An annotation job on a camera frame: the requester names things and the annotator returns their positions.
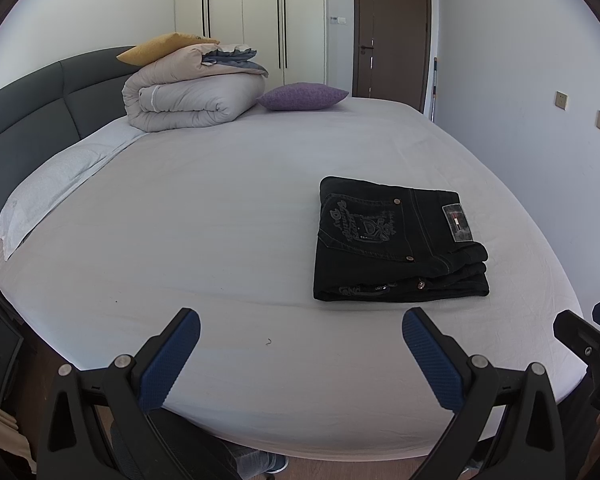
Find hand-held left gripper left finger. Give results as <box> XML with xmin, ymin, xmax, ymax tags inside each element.
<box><xmin>36</xmin><ymin>307</ymin><xmax>202</xmax><ymax>480</ymax></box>

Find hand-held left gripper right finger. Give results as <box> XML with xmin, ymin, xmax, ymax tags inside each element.
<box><xmin>401</xmin><ymin>306</ymin><xmax>565</xmax><ymax>480</ymax></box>

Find black denim pants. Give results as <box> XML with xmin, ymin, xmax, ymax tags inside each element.
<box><xmin>312</xmin><ymin>176</ymin><xmax>491</xmax><ymax>303</ymax></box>

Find grey shoe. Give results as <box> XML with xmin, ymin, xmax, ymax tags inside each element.
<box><xmin>236</xmin><ymin>450</ymin><xmax>289</xmax><ymax>476</ymax></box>

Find white-sheeted bed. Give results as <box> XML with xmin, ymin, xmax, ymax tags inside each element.
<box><xmin>0</xmin><ymin>96</ymin><xmax>586</xmax><ymax>461</ymax></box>

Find beige cloth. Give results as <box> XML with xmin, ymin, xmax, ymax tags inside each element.
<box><xmin>0</xmin><ymin>394</ymin><xmax>37</xmax><ymax>473</ymax></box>

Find white pillow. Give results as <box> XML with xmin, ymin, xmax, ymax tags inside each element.
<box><xmin>0</xmin><ymin>119</ymin><xmax>150</xmax><ymax>262</ymax></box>

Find folded beige duvet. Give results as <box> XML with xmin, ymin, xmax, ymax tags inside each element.
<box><xmin>122</xmin><ymin>42</ymin><xmax>270</xmax><ymax>133</ymax></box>

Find thin stick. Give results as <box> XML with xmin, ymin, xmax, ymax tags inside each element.
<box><xmin>429</xmin><ymin>57</ymin><xmax>439</xmax><ymax>122</ymax></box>

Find grey padded headboard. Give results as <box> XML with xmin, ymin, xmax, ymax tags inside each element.
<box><xmin>0</xmin><ymin>46</ymin><xmax>137</xmax><ymax>241</ymax></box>

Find purple pillow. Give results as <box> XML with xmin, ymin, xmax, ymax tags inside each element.
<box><xmin>256</xmin><ymin>82</ymin><xmax>350</xmax><ymax>112</ymax></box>

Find yellow pillow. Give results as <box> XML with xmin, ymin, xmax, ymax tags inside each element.
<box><xmin>116</xmin><ymin>32</ymin><xmax>221</xmax><ymax>66</ymax></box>

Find brown door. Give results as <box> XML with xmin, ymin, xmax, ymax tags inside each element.
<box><xmin>352</xmin><ymin>0</ymin><xmax>433</xmax><ymax>114</ymax></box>

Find white wardrobe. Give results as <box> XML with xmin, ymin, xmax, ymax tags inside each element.
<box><xmin>174</xmin><ymin>0</ymin><xmax>327</xmax><ymax>92</ymax></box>

